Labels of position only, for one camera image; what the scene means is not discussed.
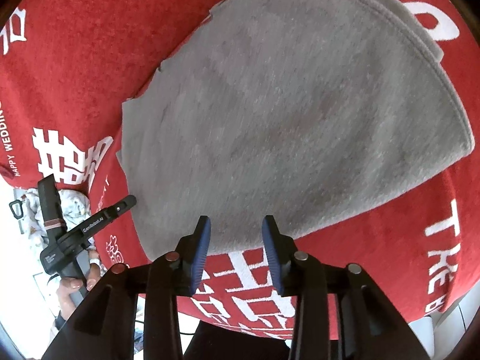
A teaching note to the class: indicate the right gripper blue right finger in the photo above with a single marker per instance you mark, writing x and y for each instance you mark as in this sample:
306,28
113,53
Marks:
296,274

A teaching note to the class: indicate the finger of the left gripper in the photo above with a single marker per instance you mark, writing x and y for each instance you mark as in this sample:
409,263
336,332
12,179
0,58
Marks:
51,208
106,216

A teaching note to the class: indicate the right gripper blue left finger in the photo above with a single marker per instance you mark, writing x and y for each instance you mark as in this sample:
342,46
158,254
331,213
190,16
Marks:
177,273

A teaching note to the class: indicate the grey fleece garment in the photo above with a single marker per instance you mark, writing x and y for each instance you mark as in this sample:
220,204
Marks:
312,111

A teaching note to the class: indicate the person's left hand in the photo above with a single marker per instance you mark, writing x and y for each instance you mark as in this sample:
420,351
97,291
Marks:
69,286

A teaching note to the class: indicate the white grey patterned cloth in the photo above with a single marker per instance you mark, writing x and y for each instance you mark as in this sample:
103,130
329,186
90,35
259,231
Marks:
71,206

